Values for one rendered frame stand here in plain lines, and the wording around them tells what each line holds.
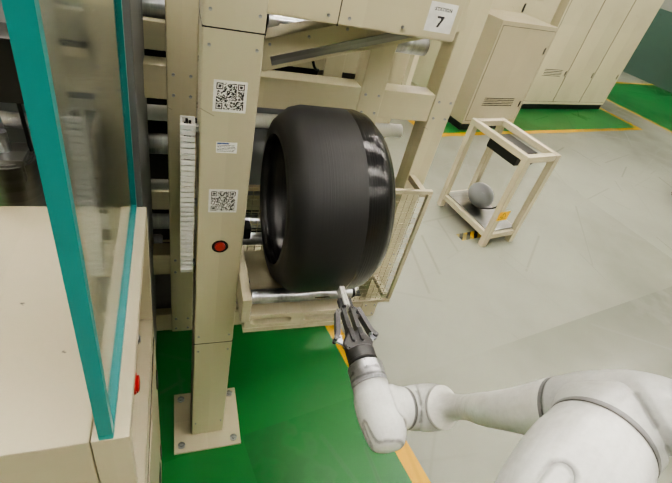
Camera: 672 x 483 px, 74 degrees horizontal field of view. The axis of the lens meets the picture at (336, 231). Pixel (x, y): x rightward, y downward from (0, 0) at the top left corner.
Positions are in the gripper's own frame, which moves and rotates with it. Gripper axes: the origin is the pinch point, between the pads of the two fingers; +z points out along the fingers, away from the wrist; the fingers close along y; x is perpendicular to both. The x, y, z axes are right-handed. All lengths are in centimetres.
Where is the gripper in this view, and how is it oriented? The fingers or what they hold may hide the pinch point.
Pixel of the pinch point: (343, 298)
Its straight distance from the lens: 128.2
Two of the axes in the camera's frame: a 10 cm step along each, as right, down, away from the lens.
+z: -2.4, -7.2, 6.5
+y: -9.4, 0.1, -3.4
